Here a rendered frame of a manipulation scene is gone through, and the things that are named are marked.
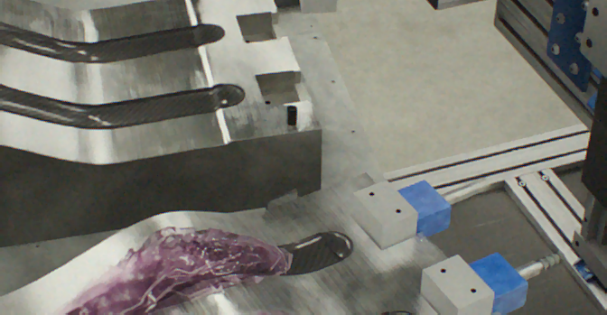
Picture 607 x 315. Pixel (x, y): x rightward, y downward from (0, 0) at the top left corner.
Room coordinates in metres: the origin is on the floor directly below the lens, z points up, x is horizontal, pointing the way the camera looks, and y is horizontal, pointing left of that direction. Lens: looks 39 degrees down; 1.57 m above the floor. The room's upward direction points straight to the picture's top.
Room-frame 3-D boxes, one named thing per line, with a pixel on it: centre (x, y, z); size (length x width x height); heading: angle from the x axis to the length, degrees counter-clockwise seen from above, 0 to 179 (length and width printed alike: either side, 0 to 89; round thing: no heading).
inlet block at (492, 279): (0.69, -0.17, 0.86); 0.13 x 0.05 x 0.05; 120
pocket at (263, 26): (1.02, 0.04, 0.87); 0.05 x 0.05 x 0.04; 13
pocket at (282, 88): (0.92, 0.02, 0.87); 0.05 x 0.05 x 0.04; 13
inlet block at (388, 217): (0.79, -0.11, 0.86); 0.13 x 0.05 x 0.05; 120
